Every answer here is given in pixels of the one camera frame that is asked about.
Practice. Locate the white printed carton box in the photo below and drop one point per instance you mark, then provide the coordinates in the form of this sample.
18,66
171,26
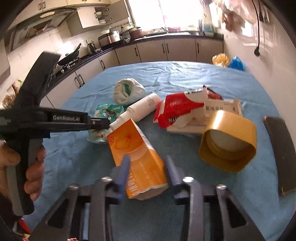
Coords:
196,121

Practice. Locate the blue table cloth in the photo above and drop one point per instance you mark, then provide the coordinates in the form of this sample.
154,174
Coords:
72,159

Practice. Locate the yellow plastic bag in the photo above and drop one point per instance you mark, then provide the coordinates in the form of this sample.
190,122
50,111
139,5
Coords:
221,60

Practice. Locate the dark flat board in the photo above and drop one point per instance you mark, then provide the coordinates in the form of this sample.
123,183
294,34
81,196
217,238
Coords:
284,153

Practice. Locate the orange cardboard box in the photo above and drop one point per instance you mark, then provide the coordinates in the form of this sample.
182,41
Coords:
146,178

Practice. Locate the black kettle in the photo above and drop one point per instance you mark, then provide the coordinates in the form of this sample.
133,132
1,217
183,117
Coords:
91,47

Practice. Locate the beige upper wall cabinets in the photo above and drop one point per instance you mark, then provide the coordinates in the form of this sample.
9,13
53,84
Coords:
87,14

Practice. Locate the blue plastic bag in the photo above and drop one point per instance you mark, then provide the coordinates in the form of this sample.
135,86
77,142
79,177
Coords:
236,63

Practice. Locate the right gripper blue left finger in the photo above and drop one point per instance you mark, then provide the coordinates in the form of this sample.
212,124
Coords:
120,178

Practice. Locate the range hood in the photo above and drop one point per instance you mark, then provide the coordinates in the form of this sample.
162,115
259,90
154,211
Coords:
34,26

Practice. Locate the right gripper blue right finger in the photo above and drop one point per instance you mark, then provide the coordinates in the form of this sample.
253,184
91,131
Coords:
173,175

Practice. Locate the beige kitchen base cabinets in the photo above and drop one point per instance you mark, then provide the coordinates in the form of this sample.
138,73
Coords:
178,48

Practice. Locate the white plastic bottle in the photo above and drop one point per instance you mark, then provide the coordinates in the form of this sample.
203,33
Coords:
137,111

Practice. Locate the crumpled white green bag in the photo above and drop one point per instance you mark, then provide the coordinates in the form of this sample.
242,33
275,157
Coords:
128,91

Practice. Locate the black wok pan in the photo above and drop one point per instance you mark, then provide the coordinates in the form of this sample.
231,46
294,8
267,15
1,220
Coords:
69,58

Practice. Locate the red white torn carton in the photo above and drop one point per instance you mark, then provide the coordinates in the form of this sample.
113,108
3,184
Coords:
178,104

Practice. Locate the silver rice cooker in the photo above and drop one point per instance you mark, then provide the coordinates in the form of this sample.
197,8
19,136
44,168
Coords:
109,38

